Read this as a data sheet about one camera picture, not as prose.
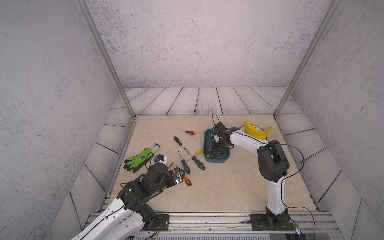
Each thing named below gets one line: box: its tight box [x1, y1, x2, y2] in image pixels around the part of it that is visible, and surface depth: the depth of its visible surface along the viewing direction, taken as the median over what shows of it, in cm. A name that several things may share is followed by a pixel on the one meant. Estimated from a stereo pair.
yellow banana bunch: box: [244, 121, 272, 140], surface depth 106 cm
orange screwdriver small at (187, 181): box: [183, 175, 192, 187], surface depth 87 cm
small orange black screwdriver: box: [177, 129, 197, 136], surface depth 110 cm
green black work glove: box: [123, 143, 160, 173], surface depth 97 cm
